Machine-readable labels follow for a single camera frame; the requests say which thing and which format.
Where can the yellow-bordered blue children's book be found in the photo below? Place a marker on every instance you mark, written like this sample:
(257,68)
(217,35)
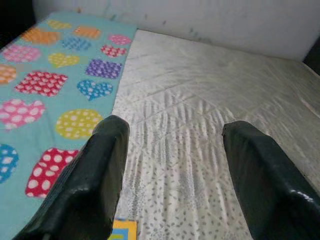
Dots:
(125,230)

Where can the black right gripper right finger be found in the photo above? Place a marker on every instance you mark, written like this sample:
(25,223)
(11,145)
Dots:
(270,195)

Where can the teal heart-print blanket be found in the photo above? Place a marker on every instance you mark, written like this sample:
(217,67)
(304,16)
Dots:
(72,100)

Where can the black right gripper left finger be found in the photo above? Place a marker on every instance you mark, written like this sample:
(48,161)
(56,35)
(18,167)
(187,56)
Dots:
(87,195)

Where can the grey quilted mattress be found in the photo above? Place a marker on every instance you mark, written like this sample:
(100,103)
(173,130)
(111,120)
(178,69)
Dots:
(187,87)

